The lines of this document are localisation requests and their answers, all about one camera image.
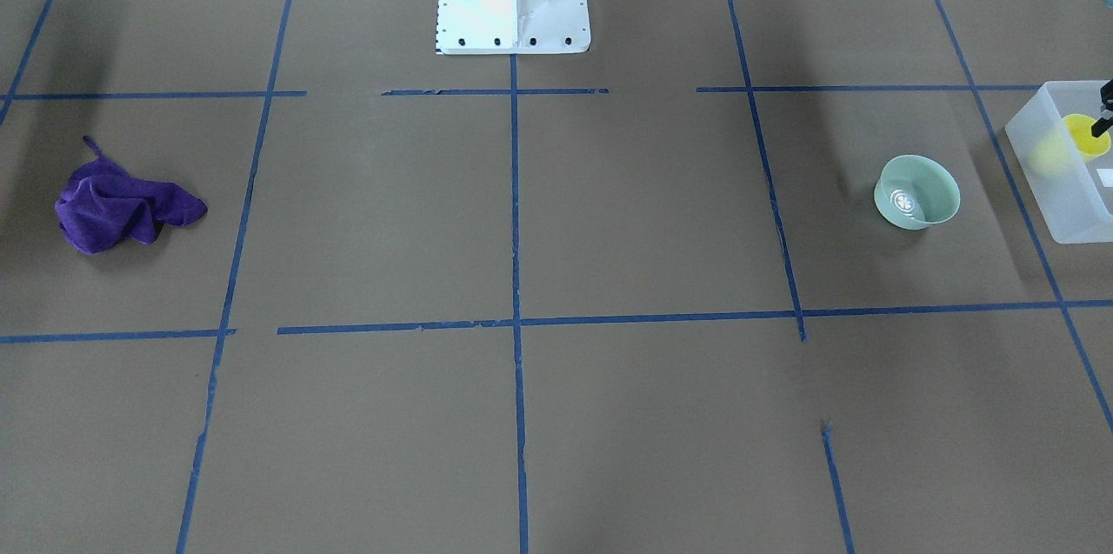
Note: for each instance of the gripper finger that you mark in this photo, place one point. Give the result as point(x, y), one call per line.
point(1104, 121)

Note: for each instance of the yellow plastic cup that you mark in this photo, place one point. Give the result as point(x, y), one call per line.
point(1055, 152)

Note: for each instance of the pale green ceramic bowl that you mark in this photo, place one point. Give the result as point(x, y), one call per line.
point(915, 193)

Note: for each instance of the purple cloth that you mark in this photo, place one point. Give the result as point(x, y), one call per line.
point(103, 205)

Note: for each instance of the translucent white plastic box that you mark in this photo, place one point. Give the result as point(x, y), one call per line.
point(1075, 206)

